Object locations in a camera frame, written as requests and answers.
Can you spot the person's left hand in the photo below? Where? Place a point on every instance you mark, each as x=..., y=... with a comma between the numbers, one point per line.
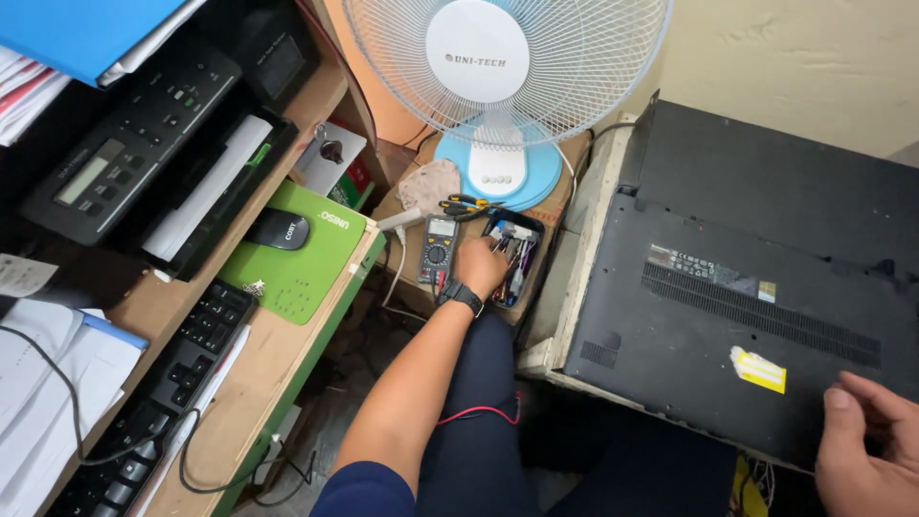
x=477, y=266

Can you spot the person's right hand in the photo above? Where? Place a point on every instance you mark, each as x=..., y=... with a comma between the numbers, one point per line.
x=865, y=459

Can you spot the person's left fingers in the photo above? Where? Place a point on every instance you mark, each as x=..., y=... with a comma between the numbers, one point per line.
x=499, y=245

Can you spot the assorted small tools bundle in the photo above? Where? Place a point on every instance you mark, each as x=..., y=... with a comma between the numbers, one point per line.
x=518, y=262

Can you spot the black tool tray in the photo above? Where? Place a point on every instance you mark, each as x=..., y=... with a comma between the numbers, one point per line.
x=535, y=237

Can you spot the yellow and black pliers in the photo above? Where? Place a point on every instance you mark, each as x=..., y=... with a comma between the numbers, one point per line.
x=463, y=207

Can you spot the grey digital multimeter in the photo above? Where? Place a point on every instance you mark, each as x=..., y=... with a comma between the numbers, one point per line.
x=439, y=248

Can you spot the black wrist watch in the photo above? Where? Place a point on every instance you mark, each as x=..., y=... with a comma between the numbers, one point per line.
x=459, y=294

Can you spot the pinkish rag cloth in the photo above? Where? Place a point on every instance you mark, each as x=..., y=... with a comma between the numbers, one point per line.
x=429, y=185

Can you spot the brown cardboard box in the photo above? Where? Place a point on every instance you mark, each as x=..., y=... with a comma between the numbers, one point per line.
x=402, y=276

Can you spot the red and green box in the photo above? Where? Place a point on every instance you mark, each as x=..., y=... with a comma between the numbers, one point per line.
x=355, y=188

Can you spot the white and blue desk fan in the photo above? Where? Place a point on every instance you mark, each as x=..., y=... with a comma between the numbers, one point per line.
x=495, y=79

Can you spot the white flat box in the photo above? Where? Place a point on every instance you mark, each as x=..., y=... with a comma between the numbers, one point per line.
x=319, y=176

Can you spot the keys with black fob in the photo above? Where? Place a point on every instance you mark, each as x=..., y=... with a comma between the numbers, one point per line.
x=330, y=149

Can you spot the green mouse pad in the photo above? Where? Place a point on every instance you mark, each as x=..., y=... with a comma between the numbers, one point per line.
x=305, y=269

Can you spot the person's dark trousers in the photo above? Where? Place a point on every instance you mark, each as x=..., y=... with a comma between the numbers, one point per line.
x=488, y=459

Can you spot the black computer mouse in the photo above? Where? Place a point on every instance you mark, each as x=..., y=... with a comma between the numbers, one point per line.
x=278, y=230

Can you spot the black laptop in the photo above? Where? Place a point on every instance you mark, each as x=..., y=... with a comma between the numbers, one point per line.
x=747, y=237

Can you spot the small silver trinket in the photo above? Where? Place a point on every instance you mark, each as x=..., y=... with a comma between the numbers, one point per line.
x=253, y=288

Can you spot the wooden computer desk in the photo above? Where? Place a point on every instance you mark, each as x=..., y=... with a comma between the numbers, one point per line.
x=280, y=373

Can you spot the person's navy sleeve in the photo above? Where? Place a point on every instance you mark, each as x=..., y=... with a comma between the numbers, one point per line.
x=362, y=495

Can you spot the white paper in printer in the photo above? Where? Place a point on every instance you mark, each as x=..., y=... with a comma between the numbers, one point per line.
x=208, y=190

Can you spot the black keyboard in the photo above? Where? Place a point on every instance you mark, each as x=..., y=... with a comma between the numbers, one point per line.
x=183, y=373

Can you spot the black printer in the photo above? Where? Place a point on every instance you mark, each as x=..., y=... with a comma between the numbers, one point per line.
x=143, y=143

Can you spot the blue folder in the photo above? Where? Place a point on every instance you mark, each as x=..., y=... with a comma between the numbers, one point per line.
x=79, y=32

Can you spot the small paper slip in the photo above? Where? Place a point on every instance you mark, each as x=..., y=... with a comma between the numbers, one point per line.
x=25, y=275

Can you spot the pile of loose documents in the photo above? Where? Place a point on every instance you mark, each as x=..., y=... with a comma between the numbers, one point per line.
x=43, y=388

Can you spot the stack of white papers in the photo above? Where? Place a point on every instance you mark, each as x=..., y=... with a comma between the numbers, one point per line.
x=25, y=93

